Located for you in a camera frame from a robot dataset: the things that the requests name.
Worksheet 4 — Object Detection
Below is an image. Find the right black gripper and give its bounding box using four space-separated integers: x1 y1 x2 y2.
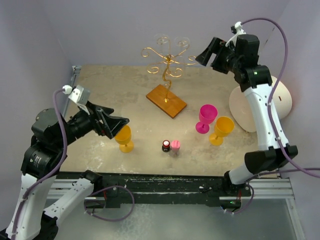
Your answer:
196 36 242 74

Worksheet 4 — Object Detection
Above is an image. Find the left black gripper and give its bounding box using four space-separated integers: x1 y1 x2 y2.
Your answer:
55 99 129 148

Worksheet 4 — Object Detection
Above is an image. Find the yellow wine glass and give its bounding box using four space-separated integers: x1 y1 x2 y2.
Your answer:
114 125 134 153
209 116 235 146

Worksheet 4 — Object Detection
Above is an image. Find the clear wine glass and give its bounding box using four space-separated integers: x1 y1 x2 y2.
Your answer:
174 36 190 55
154 33 171 55

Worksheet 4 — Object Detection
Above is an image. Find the pink wine glass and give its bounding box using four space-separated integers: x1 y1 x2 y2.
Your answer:
195 104 218 134

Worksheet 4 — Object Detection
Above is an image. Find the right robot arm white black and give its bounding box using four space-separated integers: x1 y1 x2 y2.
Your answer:
195 34 298 196

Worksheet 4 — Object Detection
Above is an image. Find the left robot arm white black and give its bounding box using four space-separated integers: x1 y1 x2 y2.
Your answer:
0 102 130 240

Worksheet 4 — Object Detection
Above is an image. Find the dark red capped bottle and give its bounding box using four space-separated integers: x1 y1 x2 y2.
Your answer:
161 140 171 153

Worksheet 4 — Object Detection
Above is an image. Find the white cylindrical container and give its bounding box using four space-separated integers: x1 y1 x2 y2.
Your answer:
228 81 293 133

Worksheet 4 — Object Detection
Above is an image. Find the pink capped shaker bottle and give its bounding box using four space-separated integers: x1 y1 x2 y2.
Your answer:
170 140 181 157

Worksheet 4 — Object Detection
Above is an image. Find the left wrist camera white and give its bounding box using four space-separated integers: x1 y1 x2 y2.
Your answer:
62 85 91 115

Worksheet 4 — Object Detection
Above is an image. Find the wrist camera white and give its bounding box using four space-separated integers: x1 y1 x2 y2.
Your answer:
225 21 246 47
62 85 91 115

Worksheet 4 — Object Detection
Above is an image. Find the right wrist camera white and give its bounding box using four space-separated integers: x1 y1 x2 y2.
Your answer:
225 21 246 47

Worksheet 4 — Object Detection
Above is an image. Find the gold wire wine glass rack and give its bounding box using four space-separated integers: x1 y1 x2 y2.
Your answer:
140 46 197 119

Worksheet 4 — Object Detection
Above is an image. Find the black base frame bar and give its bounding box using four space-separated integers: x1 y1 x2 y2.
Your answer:
54 169 253 208

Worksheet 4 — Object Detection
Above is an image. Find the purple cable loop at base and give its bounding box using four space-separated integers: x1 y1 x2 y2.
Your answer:
83 186 135 223

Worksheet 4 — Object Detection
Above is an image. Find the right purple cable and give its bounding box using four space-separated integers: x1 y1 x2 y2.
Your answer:
241 17 320 180

